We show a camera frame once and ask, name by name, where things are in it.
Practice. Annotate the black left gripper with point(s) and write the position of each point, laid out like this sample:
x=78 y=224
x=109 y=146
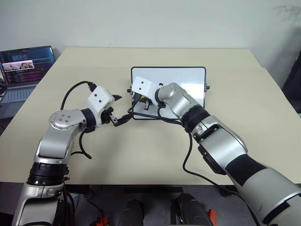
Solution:
x=107 y=115

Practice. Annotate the dark rounded shape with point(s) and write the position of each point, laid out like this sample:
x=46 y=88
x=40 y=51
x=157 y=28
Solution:
x=190 y=209
x=133 y=212

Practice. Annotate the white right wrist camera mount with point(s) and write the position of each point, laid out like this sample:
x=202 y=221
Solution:
x=143 y=86

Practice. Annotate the black chair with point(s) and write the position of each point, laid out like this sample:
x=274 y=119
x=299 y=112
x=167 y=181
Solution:
x=292 y=82

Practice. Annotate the orange plastic part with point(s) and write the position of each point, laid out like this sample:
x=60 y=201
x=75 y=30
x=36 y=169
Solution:
x=101 y=221
x=212 y=217

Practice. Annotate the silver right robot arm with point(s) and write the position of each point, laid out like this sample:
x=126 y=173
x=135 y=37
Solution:
x=223 y=141

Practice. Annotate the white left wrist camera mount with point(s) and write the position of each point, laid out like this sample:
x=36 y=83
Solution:
x=100 y=99

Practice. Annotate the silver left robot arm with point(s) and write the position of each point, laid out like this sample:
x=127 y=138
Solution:
x=58 y=139

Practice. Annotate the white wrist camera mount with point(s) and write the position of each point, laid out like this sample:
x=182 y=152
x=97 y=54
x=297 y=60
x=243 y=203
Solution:
x=143 y=86
x=100 y=99

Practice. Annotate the small black-framed whiteboard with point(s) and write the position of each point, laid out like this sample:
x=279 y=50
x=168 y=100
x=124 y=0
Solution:
x=178 y=75

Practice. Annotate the yellow and black whiteboard eraser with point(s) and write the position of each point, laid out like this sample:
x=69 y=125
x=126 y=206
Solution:
x=144 y=101

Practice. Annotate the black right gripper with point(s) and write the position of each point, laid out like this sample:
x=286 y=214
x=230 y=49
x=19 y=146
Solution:
x=136 y=98

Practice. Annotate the open grey laptop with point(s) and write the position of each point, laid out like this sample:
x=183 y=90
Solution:
x=21 y=68

